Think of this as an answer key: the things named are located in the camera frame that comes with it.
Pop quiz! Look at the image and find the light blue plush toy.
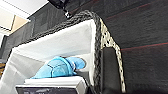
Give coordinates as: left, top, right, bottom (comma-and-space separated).
31, 55, 89, 80

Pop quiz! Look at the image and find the white box with dark picture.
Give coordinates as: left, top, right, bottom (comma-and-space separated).
14, 75, 89, 94

